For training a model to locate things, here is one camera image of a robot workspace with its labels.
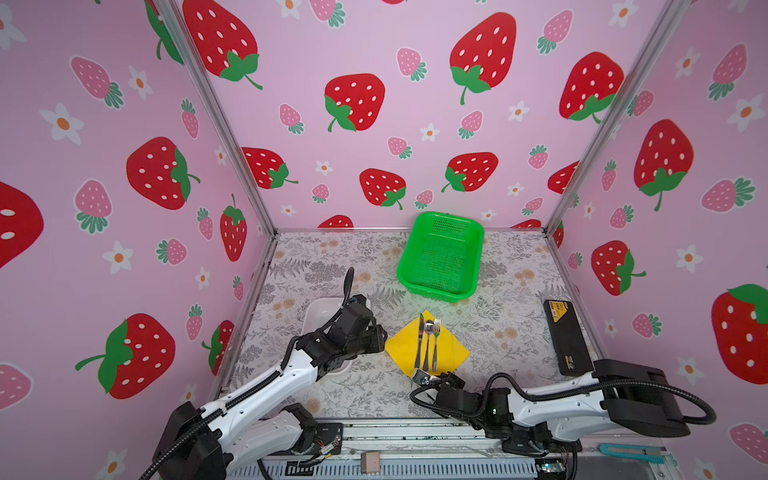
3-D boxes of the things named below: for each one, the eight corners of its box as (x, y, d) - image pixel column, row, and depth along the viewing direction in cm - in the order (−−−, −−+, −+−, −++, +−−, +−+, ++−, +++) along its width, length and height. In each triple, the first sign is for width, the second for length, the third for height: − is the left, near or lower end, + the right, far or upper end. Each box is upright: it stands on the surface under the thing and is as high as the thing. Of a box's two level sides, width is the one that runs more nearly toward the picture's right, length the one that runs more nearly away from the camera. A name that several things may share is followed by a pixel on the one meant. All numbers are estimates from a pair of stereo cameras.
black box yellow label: (560, 374, 87) (565, 370, 84) (542, 303, 102) (546, 298, 100) (590, 377, 86) (596, 374, 84) (568, 305, 102) (572, 300, 99)
